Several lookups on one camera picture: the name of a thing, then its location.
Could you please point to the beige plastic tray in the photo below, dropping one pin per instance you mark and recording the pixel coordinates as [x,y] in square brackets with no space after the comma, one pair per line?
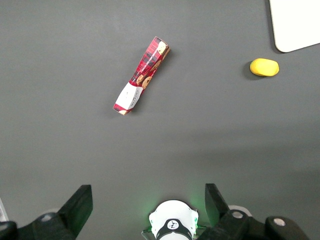
[297,22]

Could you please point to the red cookie box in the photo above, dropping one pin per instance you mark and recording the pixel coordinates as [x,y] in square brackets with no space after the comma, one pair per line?
[147,67]

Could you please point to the yellow lemon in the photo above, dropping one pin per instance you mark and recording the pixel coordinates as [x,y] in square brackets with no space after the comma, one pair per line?
[264,67]

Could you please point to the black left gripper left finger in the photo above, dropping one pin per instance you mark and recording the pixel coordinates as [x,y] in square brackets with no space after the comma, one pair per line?
[75,212]

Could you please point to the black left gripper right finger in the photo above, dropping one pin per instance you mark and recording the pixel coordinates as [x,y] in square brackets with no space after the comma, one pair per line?
[220,215]

